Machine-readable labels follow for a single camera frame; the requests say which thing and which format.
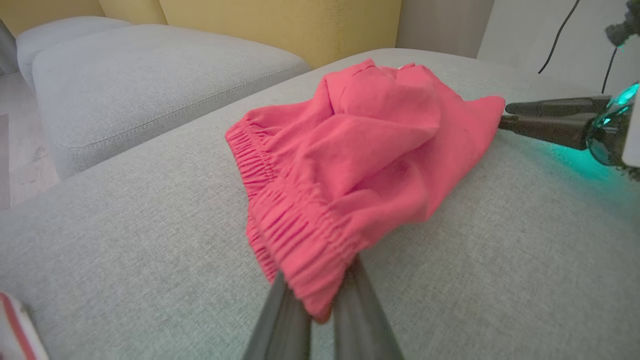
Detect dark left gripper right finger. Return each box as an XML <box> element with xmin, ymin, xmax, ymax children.
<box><xmin>332</xmin><ymin>255</ymin><xmax>405</xmax><ymax>360</ymax></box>

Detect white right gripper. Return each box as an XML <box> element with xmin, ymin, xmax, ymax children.
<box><xmin>498</xmin><ymin>82</ymin><xmax>640</xmax><ymax>171</ymax></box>

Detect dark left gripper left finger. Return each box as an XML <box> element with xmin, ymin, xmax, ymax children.
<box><xmin>242</xmin><ymin>272</ymin><xmax>314</xmax><ymax>360</ymax></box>

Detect red shorts with white stripe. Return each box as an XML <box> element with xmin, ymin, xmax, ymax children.
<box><xmin>225</xmin><ymin>58</ymin><xmax>506</xmax><ymax>323</ymax></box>

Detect red and white basketball jersey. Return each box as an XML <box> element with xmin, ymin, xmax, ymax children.
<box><xmin>0</xmin><ymin>292</ymin><xmax>50</xmax><ymax>360</ymax></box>

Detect large grey sofa seat cushion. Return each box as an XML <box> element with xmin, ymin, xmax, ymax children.
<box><xmin>0</xmin><ymin>48</ymin><xmax>640</xmax><ymax>360</ymax></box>

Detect wide yellow sofa back cushion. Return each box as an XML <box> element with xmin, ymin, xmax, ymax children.
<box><xmin>159</xmin><ymin>0</ymin><xmax>402</xmax><ymax>70</ymax></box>

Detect black right camera cable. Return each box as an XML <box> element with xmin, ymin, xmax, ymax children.
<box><xmin>602</xmin><ymin>47</ymin><xmax>619</xmax><ymax>95</ymax></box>

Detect thin black cable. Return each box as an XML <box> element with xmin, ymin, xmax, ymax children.
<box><xmin>538</xmin><ymin>0</ymin><xmax>582</xmax><ymax>75</ymax></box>

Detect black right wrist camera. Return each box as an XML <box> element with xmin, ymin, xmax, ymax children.
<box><xmin>605</xmin><ymin>0</ymin><xmax>640</xmax><ymax>48</ymax></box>

